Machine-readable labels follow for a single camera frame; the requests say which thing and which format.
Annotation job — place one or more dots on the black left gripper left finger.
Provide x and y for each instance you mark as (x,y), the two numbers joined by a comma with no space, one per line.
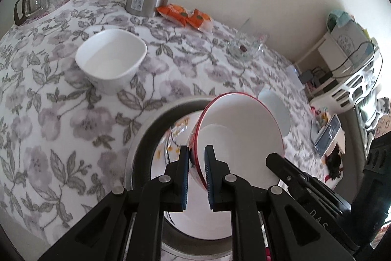
(127,225)

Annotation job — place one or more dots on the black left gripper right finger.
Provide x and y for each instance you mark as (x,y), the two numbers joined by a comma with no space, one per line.
(267,224)

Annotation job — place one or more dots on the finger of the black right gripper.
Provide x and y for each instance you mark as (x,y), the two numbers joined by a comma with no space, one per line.
(296,180)

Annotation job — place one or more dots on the strawberry pattern round bowl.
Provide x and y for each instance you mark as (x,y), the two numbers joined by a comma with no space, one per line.
(243,132)

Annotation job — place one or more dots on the pale blue round bowl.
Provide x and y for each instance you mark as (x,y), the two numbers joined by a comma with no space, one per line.
(278,109)

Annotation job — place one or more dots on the white square bowl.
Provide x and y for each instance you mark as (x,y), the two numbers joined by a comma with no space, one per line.
(110,59)

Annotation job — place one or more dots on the white floral plate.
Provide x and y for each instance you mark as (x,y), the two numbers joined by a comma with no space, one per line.
(198,220)

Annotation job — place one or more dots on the blue box on shelf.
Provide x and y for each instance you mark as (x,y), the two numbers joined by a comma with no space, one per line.
(327,135)

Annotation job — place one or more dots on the white plastic basket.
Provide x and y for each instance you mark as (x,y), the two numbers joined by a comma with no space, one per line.
(342,92)

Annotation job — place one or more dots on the white power adapter box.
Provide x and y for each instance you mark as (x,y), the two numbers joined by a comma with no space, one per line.
(293,76)

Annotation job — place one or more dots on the floral grey tablecloth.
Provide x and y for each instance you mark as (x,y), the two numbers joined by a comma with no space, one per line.
(64,144)

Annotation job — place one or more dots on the white shelf unit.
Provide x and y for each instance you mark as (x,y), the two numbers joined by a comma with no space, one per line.
(324,56)

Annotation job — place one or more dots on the glass ashtray dish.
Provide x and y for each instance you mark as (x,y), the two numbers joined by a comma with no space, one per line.
(246,49)

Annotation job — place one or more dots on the clear glass mug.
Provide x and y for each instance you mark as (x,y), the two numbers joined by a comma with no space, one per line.
(250,33)

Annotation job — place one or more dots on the orange snack packet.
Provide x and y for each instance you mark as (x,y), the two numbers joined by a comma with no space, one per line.
(174,13)
(200,21)

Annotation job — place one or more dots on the glass coffee pot black handle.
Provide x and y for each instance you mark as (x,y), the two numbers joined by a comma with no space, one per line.
(26,9)

